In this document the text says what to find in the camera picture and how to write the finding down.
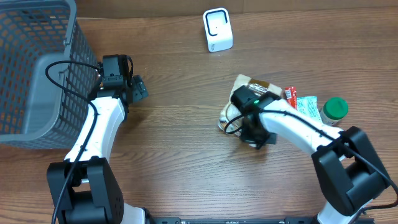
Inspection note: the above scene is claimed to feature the brown white snack bag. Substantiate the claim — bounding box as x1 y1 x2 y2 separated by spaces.
218 74 282 137

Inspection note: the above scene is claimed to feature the red stick sachet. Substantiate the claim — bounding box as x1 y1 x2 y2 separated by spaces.
285 86 298 110

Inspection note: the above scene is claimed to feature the teal orange snack packet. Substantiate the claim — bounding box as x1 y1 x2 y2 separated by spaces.
297 96 322 122

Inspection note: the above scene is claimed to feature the green lid jar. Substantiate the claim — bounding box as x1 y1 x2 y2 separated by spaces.
320 97 349 126

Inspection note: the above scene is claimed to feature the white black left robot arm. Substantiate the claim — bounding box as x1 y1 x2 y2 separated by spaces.
47 55 153 224

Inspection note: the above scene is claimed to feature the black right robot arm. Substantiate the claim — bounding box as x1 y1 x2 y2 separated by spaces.
230 86 394 223

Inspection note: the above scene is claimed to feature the white barcode scanner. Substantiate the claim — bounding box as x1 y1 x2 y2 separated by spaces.
203 7 233 52

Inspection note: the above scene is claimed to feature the grey plastic mesh basket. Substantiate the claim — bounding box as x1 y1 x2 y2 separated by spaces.
1 1 97 149

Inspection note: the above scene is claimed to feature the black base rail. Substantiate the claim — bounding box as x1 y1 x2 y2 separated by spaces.
146 217 315 224

